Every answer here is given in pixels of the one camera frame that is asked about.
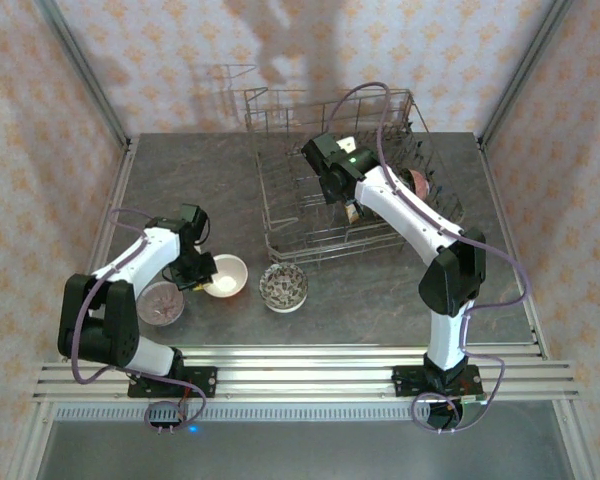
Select orange bowl white inside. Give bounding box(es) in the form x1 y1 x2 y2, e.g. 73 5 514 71
201 253 250 300

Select pale purple bowl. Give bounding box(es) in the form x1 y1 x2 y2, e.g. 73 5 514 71
135 280 186 328

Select grey wire dish rack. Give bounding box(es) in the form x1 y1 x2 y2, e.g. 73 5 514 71
243 85 467 274

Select red-brown floral check bowl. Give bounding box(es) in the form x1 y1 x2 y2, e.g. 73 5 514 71
407 168 433 200

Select brown leaf pattern bowl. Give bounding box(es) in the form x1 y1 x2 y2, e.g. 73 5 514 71
258 262 310 314

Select black electronics box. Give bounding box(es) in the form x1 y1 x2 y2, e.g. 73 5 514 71
427 393 489 434
147 404 189 433

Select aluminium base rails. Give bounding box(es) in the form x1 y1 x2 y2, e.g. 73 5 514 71
32 343 584 403

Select grey metal lower panel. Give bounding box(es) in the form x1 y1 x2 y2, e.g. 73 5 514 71
34 418 581 480

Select grey slotted cable duct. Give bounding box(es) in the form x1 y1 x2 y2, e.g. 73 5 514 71
54 402 431 422

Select aluminium frame post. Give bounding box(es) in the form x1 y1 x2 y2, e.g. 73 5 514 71
32 0 134 151
477 0 576 146

